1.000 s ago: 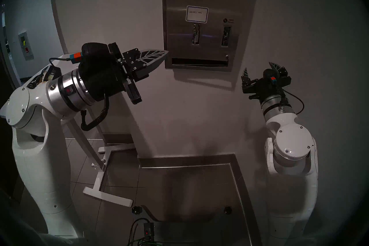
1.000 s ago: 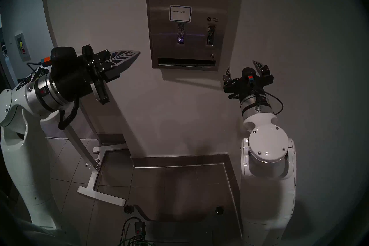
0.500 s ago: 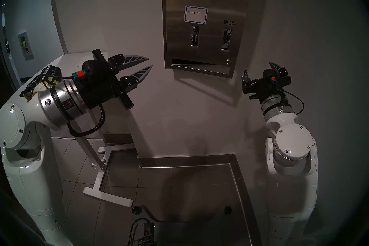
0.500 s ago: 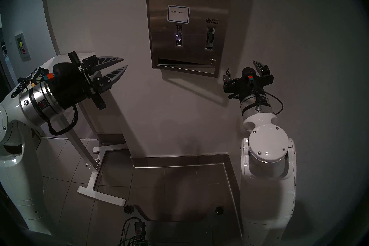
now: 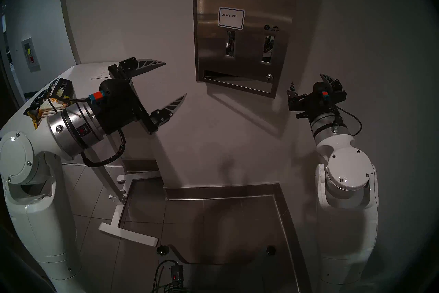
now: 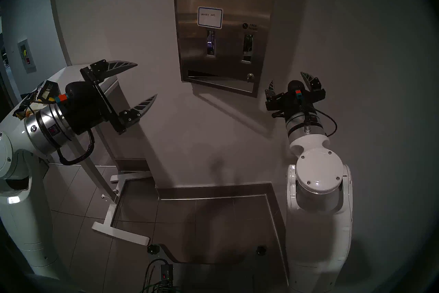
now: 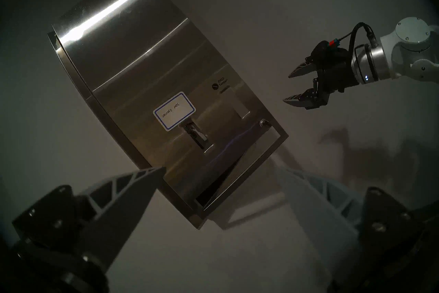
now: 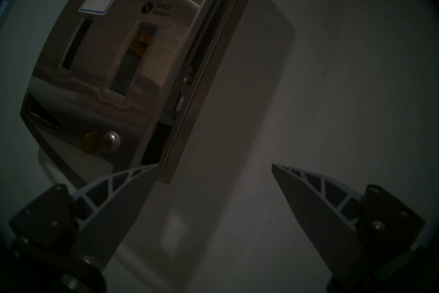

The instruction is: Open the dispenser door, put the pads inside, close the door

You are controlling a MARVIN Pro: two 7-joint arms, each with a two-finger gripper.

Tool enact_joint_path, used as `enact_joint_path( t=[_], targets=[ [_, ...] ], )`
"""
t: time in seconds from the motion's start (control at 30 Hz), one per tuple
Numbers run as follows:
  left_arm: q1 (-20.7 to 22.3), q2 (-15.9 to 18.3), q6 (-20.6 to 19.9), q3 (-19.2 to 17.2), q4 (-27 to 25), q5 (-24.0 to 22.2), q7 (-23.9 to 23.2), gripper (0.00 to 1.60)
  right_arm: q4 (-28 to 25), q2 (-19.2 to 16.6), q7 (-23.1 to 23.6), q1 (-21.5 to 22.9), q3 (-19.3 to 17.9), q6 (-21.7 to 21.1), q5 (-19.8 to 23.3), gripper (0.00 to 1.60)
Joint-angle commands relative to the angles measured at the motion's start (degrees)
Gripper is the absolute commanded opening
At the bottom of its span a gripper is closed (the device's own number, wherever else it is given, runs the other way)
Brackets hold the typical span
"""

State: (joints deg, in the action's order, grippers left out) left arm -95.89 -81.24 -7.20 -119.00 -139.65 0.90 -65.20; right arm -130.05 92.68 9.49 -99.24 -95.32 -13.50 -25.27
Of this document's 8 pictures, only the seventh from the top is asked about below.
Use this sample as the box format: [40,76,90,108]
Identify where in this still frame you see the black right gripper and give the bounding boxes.
[283,51,359,110]

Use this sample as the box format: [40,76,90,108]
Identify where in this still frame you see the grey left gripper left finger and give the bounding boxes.
[12,167,167,293]

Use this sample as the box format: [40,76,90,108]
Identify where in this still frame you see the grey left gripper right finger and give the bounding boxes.
[274,165,427,293]

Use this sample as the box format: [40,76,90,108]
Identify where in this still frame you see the stainless steel dispenser door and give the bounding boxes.
[51,0,289,230]

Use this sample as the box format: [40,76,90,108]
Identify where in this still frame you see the chrome pad dispensing mechanism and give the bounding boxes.
[182,121,210,153]

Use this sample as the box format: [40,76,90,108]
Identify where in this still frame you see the white label with blue border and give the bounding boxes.
[153,91,196,132]

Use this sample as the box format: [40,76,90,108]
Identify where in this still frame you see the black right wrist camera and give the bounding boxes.
[310,40,347,63]

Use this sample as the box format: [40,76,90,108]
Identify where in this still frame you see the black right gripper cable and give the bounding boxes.
[342,22,378,53]

